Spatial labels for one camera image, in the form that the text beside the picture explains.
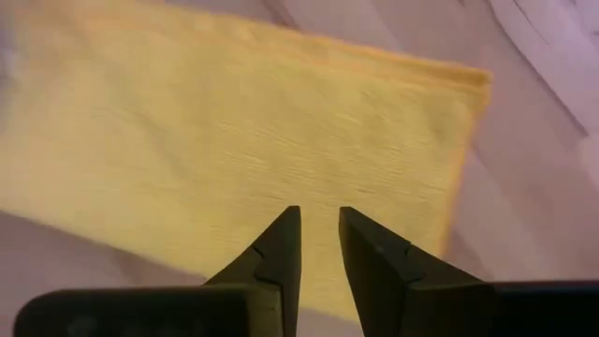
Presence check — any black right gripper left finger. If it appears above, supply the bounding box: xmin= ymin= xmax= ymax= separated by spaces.
xmin=12 ymin=204 xmax=303 ymax=337

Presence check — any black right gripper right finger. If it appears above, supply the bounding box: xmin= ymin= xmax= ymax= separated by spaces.
xmin=338 ymin=205 xmax=599 ymax=337

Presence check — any yellow microfiber towel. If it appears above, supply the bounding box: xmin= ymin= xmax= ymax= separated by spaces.
xmin=0 ymin=0 xmax=493 ymax=324

